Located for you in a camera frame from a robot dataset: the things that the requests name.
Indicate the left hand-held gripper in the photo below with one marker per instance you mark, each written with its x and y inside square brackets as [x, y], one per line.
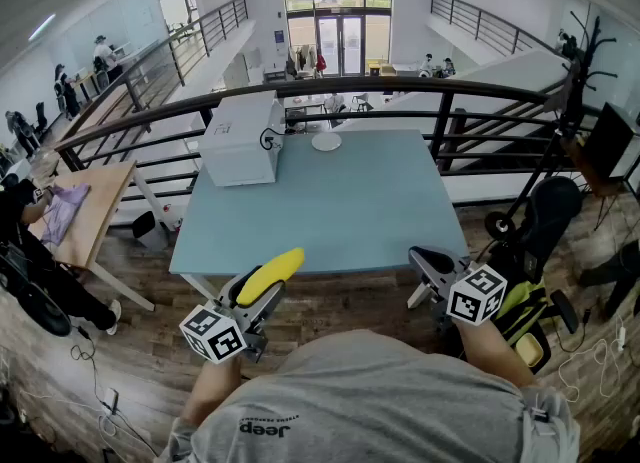
[220, 336]

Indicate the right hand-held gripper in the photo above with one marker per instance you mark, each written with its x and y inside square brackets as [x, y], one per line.
[475, 296]

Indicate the yellow banana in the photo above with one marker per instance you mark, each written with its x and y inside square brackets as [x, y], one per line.
[272, 273]

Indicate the white round plate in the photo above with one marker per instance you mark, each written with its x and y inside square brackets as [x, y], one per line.
[326, 142]

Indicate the person's right forearm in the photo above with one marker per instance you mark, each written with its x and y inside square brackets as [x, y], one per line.
[492, 356]

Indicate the person's left forearm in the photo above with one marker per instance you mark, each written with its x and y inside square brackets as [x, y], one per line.
[212, 391]

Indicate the black wheeled stand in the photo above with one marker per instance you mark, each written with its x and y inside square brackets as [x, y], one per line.
[499, 225]

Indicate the black waste bin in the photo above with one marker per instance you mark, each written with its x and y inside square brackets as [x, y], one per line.
[147, 228]

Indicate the black and green office chair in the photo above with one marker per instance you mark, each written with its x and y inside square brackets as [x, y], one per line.
[547, 216]

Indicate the white microwave oven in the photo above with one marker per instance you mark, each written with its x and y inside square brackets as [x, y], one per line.
[240, 141]

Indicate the wooden table with white legs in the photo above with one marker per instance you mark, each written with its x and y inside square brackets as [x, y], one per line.
[95, 211]

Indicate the grey chair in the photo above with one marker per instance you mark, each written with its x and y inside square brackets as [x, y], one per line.
[360, 102]

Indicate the cardboard box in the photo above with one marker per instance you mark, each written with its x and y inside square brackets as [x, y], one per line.
[388, 70]

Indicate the purple cloth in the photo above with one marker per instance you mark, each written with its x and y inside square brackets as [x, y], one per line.
[62, 213]

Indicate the yellow bin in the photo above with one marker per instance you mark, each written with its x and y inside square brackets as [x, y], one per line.
[374, 67]

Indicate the dark metal balcony railing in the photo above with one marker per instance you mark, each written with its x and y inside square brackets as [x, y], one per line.
[320, 87]

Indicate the black cabinet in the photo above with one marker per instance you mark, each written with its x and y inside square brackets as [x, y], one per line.
[610, 138]

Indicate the short mezzanine railing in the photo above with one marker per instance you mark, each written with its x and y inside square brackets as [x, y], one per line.
[480, 21]

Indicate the glass entrance door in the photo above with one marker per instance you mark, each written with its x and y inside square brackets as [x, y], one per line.
[337, 26]

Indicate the long mezzanine railing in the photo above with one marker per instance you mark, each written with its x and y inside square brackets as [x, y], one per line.
[200, 36]

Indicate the black coat rack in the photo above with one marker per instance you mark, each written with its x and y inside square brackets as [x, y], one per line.
[587, 46]

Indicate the blue wall poster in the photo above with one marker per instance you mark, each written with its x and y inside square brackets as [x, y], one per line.
[279, 38]

